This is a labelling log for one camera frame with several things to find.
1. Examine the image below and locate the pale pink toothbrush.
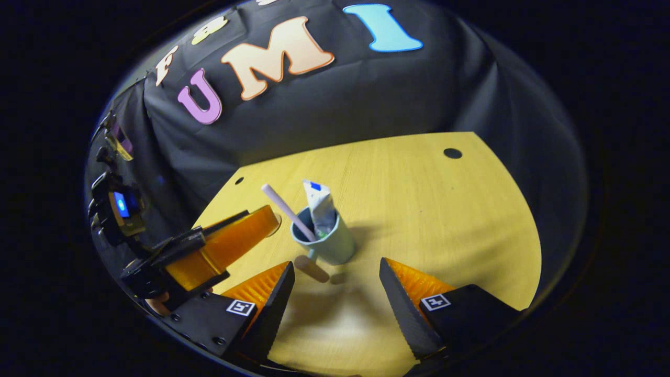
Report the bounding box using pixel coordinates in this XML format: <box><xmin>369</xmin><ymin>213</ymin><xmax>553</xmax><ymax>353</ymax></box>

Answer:
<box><xmin>261</xmin><ymin>183</ymin><xmax>318</xmax><ymax>243</ymax></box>

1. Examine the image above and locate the black backdrop cloth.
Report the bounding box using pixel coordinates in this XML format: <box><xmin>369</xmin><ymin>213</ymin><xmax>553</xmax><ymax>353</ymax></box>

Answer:
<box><xmin>86</xmin><ymin>0</ymin><xmax>589</xmax><ymax>315</ymax></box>

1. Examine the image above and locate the white toothpaste tube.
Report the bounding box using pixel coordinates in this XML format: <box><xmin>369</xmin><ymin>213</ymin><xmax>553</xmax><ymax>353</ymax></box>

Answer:
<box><xmin>302</xmin><ymin>180</ymin><xmax>337</xmax><ymax>237</ymax></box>

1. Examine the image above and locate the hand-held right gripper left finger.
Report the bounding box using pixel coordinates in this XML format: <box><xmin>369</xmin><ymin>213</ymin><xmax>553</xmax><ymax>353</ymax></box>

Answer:
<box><xmin>167</xmin><ymin>261</ymin><xmax>296</xmax><ymax>363</ymax></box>

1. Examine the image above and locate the wooden desktop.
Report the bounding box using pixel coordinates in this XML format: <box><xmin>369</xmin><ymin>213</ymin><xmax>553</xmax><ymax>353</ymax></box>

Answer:
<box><xmin>194</xmin><ymin>131</ymin><xmax>542</xmax><ymax>375</ymax></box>

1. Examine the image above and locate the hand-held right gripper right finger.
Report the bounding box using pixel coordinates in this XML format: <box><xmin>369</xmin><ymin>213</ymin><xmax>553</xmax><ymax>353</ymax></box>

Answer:
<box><xmin>379</xmin><ymin>257</ymin><xmax>522</xmax><ymax>362</ymax></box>

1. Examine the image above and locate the light blue cup wooden handle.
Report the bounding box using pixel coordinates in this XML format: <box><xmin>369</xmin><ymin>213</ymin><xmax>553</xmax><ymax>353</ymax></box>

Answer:
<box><xmin>291</xmin><ymin>206</ymin><xmax>357</xmax><ymax>284</ymax></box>

